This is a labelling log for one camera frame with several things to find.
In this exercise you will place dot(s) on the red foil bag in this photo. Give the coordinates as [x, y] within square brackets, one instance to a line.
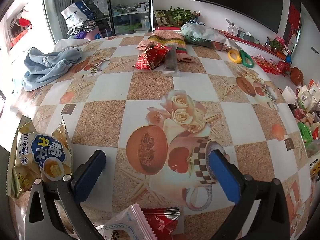
[150, 57]

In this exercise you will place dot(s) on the yellow potato stick bag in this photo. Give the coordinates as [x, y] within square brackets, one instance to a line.
[37, 152]

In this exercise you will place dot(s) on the green plastic bag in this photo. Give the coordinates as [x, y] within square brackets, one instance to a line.
[200, 35]

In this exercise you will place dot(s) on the pink and white snack packet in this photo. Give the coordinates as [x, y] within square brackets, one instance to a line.
[125, 225]

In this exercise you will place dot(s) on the white paper roll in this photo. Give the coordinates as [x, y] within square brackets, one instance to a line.
[288, 93]

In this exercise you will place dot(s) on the red snack packet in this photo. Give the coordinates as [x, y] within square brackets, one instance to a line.
[160, 223]

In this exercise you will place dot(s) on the white printed sack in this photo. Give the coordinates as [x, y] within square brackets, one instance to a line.
[75, 13]

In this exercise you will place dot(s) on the orange brown bag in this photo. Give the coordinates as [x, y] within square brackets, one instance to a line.
[297, 75]

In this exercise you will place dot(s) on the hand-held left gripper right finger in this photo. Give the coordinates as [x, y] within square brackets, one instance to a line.
[222, 175]

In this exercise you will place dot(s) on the pink flower pot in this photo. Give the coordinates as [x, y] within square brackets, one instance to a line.
[276, 43]

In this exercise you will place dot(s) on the green potted plant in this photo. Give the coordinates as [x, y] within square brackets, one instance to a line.
[177, 15]

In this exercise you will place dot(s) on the pink knitted scarf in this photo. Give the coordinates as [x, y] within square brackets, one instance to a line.
[165, 37]

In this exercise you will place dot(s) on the light blue cloth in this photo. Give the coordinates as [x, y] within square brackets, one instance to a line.
[45, 65]

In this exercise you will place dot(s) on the white carton boxes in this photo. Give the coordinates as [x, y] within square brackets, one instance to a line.
[233, 28]

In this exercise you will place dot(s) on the black wall screen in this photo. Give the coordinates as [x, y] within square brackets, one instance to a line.
[237, 0]

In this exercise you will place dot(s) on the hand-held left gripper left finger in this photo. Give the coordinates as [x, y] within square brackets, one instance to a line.
[90, 172]

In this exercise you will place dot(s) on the pile of folded clothes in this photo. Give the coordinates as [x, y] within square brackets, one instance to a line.
[87, 30]

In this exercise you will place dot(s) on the red wall decoration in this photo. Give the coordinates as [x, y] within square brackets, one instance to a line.
[293, 17]

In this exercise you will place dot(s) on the brown bar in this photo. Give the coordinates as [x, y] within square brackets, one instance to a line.
[170, 60]

